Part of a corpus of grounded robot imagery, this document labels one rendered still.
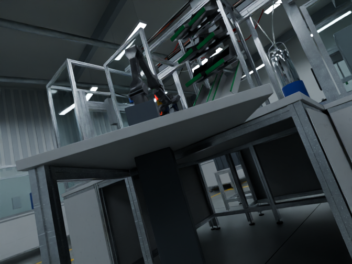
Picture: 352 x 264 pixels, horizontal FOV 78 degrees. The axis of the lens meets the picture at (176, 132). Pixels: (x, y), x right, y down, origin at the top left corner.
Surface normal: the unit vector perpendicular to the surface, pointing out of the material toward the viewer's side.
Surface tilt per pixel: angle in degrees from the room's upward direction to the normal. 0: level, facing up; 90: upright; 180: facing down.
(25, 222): 90
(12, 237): 90
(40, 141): 90
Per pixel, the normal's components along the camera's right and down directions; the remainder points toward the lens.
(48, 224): -0.07, -0.18
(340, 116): -0.63, 0.03
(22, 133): 0.62, -0.34
